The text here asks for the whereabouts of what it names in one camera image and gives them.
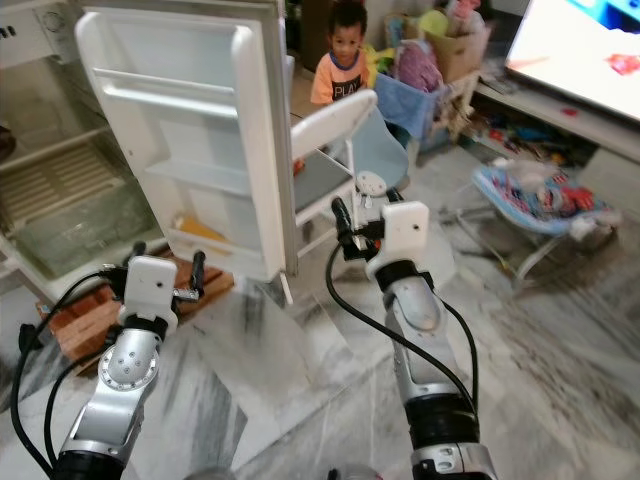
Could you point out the yellow squeeze bottle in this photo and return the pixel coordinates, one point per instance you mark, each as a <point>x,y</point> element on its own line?
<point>198,228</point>

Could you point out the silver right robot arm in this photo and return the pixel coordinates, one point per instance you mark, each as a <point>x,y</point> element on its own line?
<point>415,310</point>

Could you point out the white slatted fridge shelf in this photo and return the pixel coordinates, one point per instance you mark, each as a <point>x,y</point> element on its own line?
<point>50,190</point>

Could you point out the clear glass fridge shelf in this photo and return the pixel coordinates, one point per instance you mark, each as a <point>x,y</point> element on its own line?
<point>60,148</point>

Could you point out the silver mini fridge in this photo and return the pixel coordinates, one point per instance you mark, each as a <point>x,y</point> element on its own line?
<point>50,90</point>

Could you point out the orange clay brick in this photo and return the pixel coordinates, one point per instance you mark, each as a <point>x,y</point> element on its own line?
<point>90,335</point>
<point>220,280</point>

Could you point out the light blue plastic chair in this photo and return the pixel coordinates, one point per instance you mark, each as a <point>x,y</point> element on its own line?
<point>385,150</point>

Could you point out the clear crisper tray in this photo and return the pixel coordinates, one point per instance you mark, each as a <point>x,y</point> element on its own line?
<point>85,235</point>

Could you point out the blue fabric toy bin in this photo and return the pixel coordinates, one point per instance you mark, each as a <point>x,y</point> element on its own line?
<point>405,105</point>

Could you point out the white folding chair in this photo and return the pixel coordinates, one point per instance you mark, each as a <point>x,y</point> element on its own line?
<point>335,115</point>

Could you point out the wooden pallet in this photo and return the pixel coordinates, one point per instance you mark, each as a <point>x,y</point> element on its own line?
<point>115,368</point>

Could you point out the child in orange shirt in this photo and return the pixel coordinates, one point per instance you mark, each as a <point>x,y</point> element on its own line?
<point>345,85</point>

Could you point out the small black floor object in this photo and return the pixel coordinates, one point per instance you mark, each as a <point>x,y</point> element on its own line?
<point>28,340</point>

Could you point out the colourful baby bouncer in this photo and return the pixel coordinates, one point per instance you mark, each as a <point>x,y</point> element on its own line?
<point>540,195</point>

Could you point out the brown cardboard box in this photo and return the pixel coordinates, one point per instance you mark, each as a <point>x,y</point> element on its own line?
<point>460,55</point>

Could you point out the flat screen TV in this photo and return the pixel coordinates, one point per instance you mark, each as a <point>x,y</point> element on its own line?
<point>575,45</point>

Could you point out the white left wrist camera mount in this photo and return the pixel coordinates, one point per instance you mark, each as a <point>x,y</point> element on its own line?
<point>152,290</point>

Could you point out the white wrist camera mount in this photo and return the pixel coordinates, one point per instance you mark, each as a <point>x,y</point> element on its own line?
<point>152,290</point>
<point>402,235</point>

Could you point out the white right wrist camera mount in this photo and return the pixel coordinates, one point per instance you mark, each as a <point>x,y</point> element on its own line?
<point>402,235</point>

